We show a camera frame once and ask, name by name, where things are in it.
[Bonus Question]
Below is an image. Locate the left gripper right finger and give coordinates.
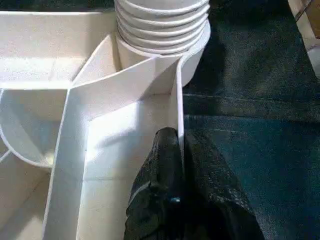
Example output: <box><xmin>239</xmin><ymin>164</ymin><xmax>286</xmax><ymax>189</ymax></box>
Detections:
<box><xmin>184</xmin><ymin>130</ymin><xmax>266</xmax><ymax>240</ymax></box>

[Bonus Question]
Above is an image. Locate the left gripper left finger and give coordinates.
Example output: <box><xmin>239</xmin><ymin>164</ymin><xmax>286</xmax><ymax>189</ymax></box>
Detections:
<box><xmin>123</xmin><ymin>126</ymin><xmax>187</xmax><ymax>240</ymax></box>

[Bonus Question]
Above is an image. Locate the white plastic table leg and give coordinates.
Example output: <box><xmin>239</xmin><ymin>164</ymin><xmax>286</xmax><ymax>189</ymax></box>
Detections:
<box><xmin>113</xmin><ymin>0</ymin><xmax>211</xmax><ymax>55</ymax></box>

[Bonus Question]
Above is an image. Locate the white plastic table top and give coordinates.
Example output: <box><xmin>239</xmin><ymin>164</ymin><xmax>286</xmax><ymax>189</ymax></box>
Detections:
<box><xmin>0</xmin><ymin>10</ymin><xmax>212</xmax><ymax>240</ymax></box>

